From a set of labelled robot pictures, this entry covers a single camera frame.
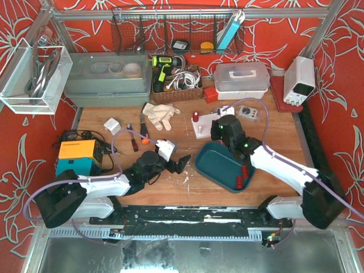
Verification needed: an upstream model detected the red spring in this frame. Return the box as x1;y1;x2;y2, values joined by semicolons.
235;176;244;191
241;165;250;179
192;111;199;122

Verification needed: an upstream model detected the orange black handled screwdriver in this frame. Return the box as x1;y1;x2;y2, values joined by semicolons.
140;113;150;144

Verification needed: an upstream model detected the bagged white control box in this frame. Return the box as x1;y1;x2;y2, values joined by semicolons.
237;105;260;121

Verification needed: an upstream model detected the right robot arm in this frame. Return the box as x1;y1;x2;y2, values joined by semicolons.
210;114;344;229

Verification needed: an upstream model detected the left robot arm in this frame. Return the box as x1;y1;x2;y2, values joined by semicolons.
34;151;191;229

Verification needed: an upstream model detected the teal plastic tray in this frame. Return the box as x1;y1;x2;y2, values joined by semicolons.
195;142;255;193

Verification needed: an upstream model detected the white work glove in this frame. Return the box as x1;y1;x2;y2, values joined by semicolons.
142;102;180;131

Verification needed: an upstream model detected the woven basket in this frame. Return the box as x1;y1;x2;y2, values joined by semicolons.
150;80;203;104

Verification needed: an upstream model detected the orange power cube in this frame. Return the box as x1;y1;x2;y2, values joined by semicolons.
203;86;218;104

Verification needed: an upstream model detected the small white adapter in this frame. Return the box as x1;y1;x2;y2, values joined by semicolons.
104;118;121;135

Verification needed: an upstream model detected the orange teal device box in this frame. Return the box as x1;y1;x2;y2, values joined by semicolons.
56;139;104;176

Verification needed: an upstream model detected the white plastic toolbox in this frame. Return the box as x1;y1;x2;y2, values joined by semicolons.
214;62;270;100

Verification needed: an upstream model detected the grey storage box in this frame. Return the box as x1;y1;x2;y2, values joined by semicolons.
64;52;152;107

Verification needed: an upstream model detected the yellow tape measure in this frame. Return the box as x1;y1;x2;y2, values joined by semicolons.
200;42;214;55

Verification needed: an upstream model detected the red mat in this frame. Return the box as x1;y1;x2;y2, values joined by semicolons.
270;76;303;113

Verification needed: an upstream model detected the white power supply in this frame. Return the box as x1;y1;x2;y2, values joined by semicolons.
283;56;316;107

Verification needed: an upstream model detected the blue white tool case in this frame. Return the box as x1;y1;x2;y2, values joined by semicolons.
216;10;246;54

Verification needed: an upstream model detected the clear acrylic box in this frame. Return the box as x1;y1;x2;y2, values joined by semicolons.
1;39;73;115

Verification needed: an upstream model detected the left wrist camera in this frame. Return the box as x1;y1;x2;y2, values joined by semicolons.
156;140;176;162

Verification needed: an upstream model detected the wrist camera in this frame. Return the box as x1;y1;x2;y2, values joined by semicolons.
156;140;176;162
217;106;235;118

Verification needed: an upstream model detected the white four-peg base plate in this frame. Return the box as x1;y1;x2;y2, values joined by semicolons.
191;111;219;139

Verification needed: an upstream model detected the red handled small ratchet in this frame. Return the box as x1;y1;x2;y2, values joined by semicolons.
127;123;139;152

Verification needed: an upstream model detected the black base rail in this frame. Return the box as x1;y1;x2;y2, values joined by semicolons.
89;205;292;238

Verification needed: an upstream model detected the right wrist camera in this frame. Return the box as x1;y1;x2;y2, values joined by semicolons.
217;106;235;118

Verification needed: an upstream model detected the white coiled cable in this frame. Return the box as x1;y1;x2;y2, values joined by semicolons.
166;71;201;90

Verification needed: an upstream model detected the green yellow cordless drill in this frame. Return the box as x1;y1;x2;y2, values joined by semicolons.
151;55;184;93

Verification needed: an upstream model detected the black cable duct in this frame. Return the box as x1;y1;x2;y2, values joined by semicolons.
299;102;337;180

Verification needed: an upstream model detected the black wire basket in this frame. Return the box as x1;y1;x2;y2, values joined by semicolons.
111;4;244;55

